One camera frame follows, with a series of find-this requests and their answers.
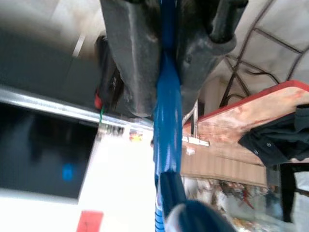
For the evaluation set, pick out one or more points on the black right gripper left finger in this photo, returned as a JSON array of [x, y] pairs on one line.
[[135, 60]]

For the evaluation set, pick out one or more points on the large black television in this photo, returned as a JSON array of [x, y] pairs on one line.
[[36, 157]]

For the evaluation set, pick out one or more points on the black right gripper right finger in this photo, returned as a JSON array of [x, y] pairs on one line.
[[202, 53]]

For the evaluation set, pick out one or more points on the silver metal clothes rack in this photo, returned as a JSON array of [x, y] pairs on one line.
[[48, 104]]

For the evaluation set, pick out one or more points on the green hook hanger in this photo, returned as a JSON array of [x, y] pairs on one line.
[[102, 116]]

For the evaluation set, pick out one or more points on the black shirt green print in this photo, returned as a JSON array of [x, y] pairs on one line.
[[277, 140]]

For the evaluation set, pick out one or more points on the light wood sideboard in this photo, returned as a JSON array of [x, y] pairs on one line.
[[217, 166]]

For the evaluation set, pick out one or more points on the blue plastic hanger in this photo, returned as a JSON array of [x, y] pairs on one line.
[[167, 120]]

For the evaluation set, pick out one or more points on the marble pattern folding table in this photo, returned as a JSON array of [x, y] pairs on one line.
[[241, 120]]

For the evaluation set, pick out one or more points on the red wall decoration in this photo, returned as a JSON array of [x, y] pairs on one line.
[[90, 221]]

